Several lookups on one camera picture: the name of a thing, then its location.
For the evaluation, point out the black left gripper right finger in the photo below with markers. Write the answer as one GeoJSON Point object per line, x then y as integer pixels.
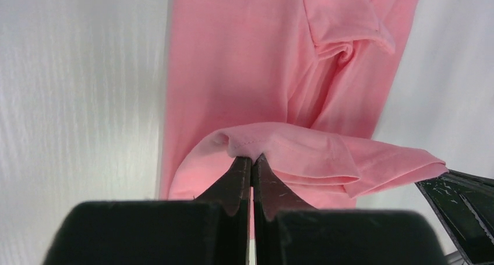
{"type": "Point", "coordinates": [290, 231]}

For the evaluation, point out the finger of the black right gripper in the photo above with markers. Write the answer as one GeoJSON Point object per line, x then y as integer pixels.
{"type": "Point", "coordinates": [463, 204]}

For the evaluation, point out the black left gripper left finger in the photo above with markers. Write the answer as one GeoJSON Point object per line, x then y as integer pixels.
{"type": "Point", "coordinates": [213, 228]}

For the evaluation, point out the pink t shirt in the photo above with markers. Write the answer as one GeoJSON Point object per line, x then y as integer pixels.
{"type": "Point", "coordinates": [301, 82]}

